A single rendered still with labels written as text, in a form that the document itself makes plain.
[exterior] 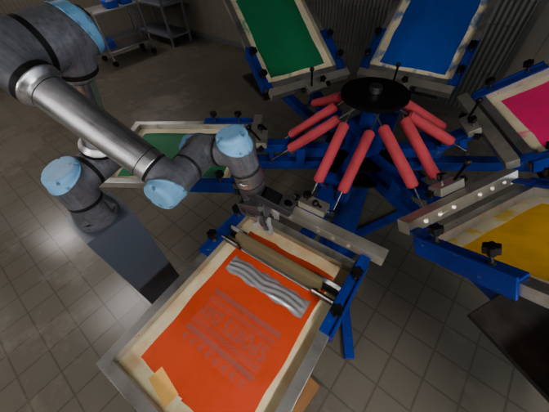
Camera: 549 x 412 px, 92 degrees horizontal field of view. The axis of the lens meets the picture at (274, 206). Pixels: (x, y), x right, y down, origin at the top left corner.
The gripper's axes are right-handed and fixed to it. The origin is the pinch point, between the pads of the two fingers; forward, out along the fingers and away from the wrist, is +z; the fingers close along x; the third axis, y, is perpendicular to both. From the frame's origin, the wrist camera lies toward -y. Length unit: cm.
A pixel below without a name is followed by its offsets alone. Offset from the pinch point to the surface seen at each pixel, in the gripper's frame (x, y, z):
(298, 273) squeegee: 4.3, -5.5, 21.7
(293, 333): 22.0, -7.9, 30.7
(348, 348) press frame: 2, -20, 126
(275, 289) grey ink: 10.0, 3.1, 28.9
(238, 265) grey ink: 5.3, 20.9, 26.5
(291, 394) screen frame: 38.7, -13.4, 26.9
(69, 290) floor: 35, 188, 94
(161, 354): 44, 31, 23
